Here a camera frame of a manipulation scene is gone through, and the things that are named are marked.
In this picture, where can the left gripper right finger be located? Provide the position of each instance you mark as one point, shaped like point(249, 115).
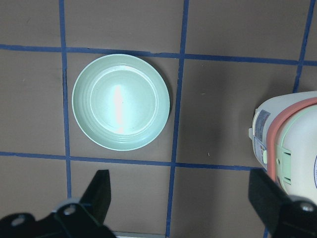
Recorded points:
point(284, 216)

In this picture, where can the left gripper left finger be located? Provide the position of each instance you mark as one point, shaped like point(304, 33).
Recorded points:
point(82, 219)

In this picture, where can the white rice cooker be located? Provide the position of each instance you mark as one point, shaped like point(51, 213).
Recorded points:
point(284, 139)

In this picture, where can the green plate far side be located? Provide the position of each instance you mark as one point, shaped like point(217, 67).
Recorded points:
point(120, 102)

